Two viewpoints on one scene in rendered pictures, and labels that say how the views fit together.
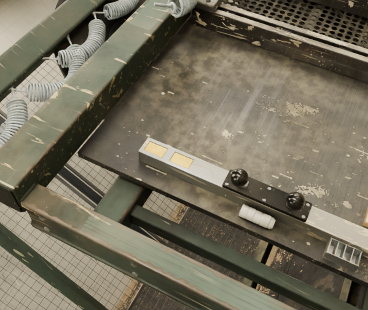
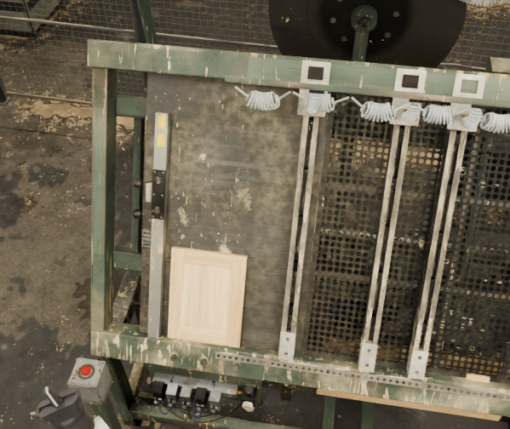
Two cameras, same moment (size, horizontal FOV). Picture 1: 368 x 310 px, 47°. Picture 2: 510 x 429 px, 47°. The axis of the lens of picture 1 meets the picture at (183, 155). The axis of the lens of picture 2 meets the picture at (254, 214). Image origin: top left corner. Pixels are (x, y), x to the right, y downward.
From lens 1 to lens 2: 1.94 m
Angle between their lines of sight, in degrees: 51
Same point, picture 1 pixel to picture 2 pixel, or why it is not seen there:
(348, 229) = (157, 239)
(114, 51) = (213, 63)
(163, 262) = (97, 156)
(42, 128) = (129, 56)
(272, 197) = (157, 198)
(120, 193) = (140, 107)
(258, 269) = (134, 197)
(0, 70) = not seen: outside the picture
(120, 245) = (95, 131)
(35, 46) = not seen: outside the picture
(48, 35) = not seen: outside the picture
